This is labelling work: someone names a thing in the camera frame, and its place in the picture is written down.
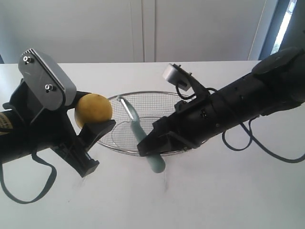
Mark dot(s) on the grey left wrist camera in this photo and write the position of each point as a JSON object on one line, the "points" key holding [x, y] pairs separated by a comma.
{"points": [[46, 79]]}

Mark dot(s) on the yellow lemon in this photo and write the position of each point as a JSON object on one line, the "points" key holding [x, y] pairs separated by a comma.
{"points": [[92, 108]]}

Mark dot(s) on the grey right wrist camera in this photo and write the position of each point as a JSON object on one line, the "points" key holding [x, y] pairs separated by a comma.
{"points": [[177, 76]]}

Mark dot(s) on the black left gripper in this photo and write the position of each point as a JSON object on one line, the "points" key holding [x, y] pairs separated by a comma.
{"points": [[53, 129]]}

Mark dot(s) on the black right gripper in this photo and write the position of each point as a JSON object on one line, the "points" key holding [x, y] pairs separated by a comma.
{"points": [[187, 127]]}

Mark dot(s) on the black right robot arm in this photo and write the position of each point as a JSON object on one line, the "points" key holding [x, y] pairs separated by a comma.
{"points": [[276, 83]]}

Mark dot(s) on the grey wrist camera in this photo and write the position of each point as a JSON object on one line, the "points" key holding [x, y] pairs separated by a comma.
{"points": [[46, 79], [177, 76]]}

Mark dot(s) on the oval wire mesh basket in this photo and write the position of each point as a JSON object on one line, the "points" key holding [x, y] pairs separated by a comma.
{"points": [[149, 105]]}

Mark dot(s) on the white cabinet doors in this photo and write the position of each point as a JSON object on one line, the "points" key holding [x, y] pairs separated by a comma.
{"points": [[134, 30]]}

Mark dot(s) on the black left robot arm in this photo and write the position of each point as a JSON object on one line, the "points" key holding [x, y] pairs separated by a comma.
{"points": [[29, 106]]}

